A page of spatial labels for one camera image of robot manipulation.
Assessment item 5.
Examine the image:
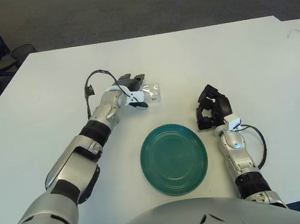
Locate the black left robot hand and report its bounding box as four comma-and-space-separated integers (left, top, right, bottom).
116, 71, 150, 112

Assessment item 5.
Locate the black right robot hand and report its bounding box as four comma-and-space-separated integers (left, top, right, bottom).
191, 81, 235, 131

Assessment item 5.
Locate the clear plastic bottle blue cap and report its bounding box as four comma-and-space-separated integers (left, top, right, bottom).
139, 80, 163, 105

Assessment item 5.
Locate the green ribbed plate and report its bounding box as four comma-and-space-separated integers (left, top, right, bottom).
136, 119, 212, 201

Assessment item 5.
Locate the silver robot torso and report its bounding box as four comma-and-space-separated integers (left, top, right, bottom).
96, 183, 300, 224

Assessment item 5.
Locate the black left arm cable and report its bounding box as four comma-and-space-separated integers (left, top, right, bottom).
81, 65, 139, 118

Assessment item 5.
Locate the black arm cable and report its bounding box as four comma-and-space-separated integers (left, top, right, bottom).
81, 65, 139, 118
241, 121, 269, 171

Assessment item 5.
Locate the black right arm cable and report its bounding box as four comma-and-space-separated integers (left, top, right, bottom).
241, 121, 269, 171

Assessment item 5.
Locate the black wire mesh wastebasket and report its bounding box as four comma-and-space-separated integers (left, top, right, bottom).
9, 43, 39, 69

